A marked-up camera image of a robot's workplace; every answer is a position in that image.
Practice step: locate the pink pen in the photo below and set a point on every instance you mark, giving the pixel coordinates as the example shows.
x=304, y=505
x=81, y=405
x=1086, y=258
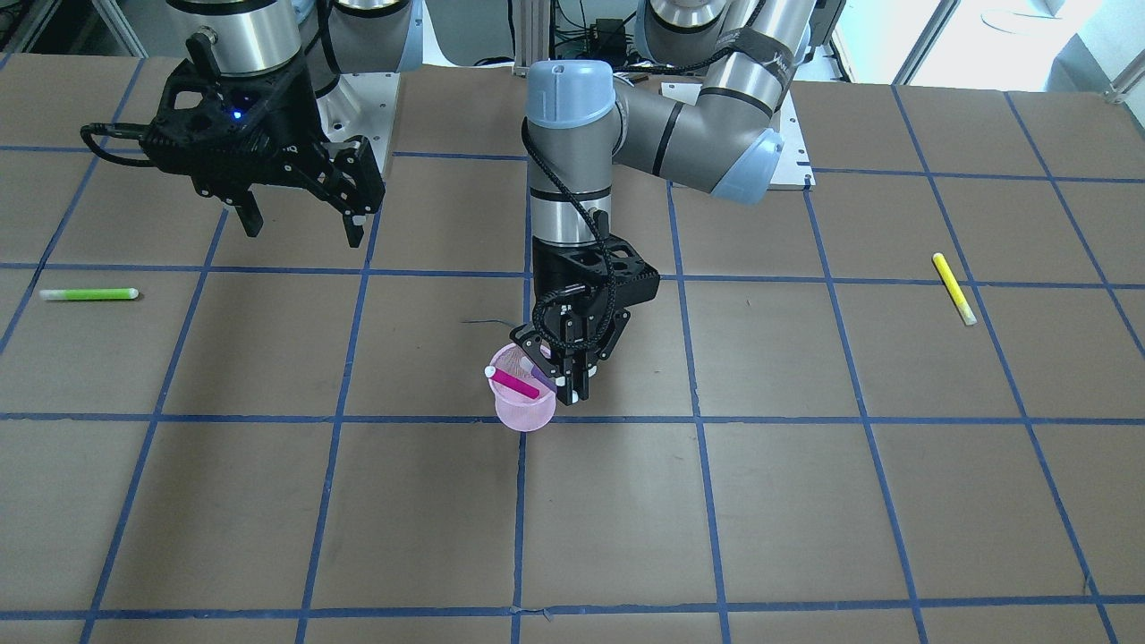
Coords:
x=511, y=382

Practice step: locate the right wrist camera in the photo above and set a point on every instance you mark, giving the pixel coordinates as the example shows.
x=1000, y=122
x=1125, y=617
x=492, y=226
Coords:
x=230, y=128

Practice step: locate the pink mesh cup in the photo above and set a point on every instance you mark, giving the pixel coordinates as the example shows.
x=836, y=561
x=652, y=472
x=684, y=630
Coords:
x=514, y=410

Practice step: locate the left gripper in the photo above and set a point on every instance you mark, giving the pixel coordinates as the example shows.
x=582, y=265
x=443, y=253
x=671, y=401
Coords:
x=552, y=266

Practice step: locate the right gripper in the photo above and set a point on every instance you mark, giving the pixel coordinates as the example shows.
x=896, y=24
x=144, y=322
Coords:
x=288, y=126

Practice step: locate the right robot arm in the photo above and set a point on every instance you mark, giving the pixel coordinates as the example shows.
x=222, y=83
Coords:
x=333, y=38

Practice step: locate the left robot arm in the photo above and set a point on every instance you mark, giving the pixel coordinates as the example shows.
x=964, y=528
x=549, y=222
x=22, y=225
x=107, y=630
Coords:
x=583, y=117

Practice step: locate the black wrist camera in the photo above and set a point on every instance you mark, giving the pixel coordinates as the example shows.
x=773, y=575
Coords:
x=559, y=268

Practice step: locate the purple pen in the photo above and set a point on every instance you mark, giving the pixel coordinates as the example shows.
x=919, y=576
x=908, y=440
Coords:
x=545, y=372

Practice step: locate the green pen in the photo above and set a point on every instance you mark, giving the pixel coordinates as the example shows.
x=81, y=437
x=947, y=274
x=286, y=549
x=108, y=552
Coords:
x=89, y=294

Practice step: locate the yellow pen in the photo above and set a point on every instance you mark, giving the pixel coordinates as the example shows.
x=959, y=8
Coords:
x=954, y=289

